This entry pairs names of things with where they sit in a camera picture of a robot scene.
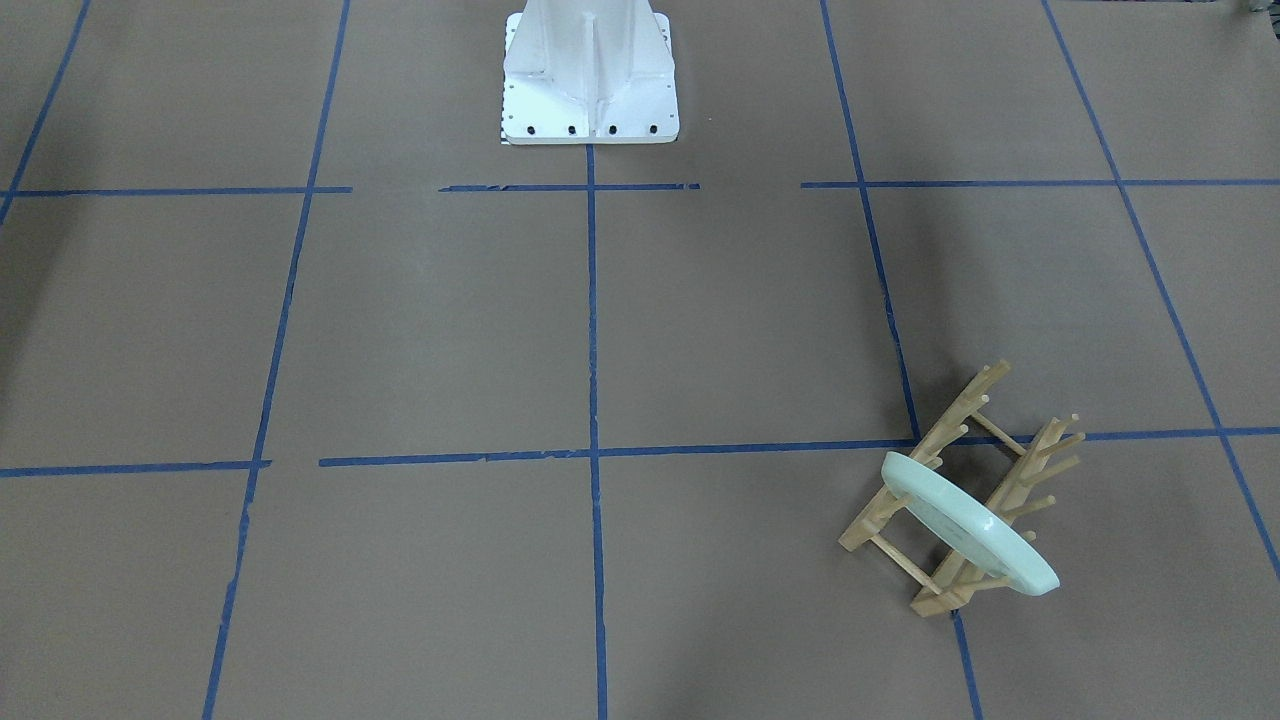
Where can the pale green plate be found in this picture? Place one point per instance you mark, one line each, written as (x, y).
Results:
(978, 534)

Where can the wooden dish rack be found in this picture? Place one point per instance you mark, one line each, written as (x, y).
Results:
(954, 582)

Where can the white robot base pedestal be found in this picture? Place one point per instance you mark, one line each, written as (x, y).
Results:
(579, 72)

